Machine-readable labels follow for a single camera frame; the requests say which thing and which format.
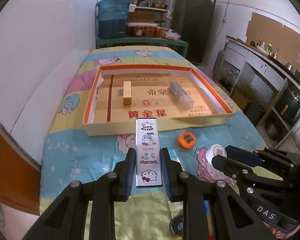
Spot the gold lighter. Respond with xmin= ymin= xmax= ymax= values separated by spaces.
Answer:
xmin=122 ymin=81 xmax=132 ymax=105

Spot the clear glitter lighter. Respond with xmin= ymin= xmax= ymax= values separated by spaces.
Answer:
xmin=169 ymin=81 xmax=194 ymax=109

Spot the white Hello Kitty lighter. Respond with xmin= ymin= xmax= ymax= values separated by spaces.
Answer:
xmin=135 ymin=118 xmax=163 ymax=188

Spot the orange rimmed cardboard tray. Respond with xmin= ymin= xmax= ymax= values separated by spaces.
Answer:
xmin=83 ymin=64 xmax=233 ymax=136

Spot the blue water jug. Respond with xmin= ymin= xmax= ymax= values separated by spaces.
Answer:
xmin=97 ymin=0 xmax=130 ymax=40

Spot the potted green plant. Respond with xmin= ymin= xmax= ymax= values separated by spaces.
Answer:
xmin=232 ymin=84 xmax=257 ymax=112

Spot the green metal table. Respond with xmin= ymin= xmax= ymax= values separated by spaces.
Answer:
xmin=95 ymin=37 xmax=189 ymax=57

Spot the green sauce bottle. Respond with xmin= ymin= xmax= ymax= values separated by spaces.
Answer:
xmin=266 ymin=43 xmax=272 ymax=55

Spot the white storage shelf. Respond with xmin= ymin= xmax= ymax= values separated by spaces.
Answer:
xmin=130 ymin=0 xmax=171 ymax=27

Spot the white kitchen counter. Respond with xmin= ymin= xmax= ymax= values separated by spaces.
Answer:
xmin=213 ymin=37 xmax=300 ymax=153

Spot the blue bottle cap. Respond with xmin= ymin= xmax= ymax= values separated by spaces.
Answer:
xmin=204 ymin=200 xmax=210 ymax=214

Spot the orange cap with black label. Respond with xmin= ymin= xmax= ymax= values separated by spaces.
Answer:
xmin=178 ymin=131 xmax=197 ymax=150

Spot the brown wooden door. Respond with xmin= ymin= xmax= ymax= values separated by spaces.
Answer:
xmin=0 ymin=119 xmax=42 ymax=217

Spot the cardboard box on table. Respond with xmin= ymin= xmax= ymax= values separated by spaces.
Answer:
xmin=128 ymin=11 xmax=155 ymax=23

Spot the colourful cartoon quilt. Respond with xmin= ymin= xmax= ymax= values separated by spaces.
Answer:
xmin=39 ymin=46 xmax=266 ymax=239

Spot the black bottle cap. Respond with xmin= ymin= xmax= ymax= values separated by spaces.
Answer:
xmin=169 ymin=215 xmax=183 ymax=236

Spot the white QR code cap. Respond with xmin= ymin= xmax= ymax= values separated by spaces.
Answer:
xmin=205 ymin=144 xmax=227 ymax=165

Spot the dark green refrigerator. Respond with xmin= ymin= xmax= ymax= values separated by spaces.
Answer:
xmin=171 ymin=0 xmax=216 ymax=63

